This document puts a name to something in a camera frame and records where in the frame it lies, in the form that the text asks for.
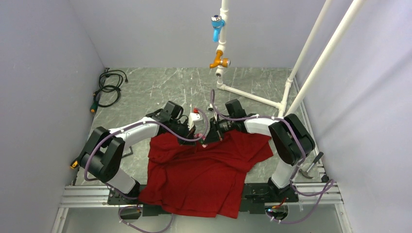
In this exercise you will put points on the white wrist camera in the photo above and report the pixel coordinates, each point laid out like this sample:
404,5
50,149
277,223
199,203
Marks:
194,117
210,108

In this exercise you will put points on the orange valve tap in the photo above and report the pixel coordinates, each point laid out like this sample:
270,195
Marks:
220,61

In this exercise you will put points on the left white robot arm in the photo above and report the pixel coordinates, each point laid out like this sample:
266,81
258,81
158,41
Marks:
102,154

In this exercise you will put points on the black rectangular frame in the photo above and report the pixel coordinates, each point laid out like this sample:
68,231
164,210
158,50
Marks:
128,152

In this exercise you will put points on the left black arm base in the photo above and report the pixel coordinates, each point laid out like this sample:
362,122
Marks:
131,199

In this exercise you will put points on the blue valve tap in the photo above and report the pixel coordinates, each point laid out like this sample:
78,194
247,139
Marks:
217,23

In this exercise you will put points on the pink flower brooch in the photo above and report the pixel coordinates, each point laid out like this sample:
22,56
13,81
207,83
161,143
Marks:
201,140

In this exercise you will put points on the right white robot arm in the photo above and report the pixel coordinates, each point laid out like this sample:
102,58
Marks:
292,140

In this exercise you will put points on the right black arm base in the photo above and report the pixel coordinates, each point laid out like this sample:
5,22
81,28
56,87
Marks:
266,198

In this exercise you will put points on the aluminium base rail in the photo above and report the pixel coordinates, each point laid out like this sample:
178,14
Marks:
98,209

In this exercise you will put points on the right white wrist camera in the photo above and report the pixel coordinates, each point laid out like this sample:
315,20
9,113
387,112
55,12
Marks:
210,108

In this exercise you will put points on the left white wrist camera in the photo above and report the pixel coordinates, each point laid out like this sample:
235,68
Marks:
194,117

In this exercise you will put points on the red t-shirt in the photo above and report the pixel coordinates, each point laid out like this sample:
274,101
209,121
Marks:
202,181

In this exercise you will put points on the yellow handled screwdriver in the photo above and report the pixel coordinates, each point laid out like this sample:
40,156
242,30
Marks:
75,163

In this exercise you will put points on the claw hammer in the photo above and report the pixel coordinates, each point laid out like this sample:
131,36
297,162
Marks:
305,173

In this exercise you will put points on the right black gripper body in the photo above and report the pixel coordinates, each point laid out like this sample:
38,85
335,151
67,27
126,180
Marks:
220,127

